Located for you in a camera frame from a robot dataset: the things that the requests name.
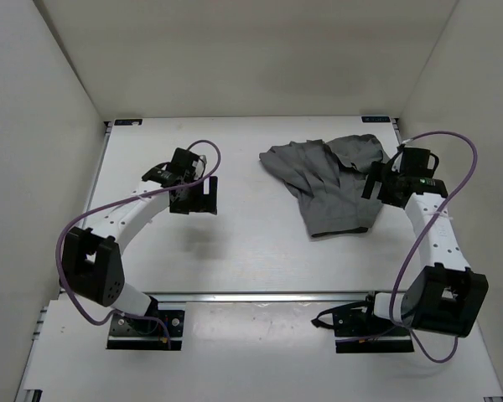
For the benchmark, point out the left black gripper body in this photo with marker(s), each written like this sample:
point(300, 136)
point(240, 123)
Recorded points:
point(193, 194)

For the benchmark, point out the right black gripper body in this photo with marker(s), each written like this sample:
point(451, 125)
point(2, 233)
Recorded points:
point(396, 176)

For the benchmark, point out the grey pleated skirt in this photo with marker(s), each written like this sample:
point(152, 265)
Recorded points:
point(328, 179)

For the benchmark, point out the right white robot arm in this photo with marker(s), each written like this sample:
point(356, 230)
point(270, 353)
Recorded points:
point(447, 295)

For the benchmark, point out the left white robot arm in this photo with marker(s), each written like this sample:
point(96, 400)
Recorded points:
point(90, 260)

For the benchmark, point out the right blue corner label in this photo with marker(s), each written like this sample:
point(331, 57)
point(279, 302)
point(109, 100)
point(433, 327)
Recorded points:
point(376, 119)

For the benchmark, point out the blue corner label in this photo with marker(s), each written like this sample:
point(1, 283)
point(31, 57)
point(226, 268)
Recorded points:
point(128, 122)
point(376, 119)

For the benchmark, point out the left blue corner label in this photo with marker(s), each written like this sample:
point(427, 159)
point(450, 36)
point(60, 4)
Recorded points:
point(128, 122)

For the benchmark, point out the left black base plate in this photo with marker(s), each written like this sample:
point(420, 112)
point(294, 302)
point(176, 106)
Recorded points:
point(135, 335)

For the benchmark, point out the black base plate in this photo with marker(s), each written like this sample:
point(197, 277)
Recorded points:
point(135, 335)
point(358, 331)

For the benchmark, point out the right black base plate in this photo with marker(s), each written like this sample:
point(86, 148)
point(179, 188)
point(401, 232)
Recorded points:
point(358, 331)

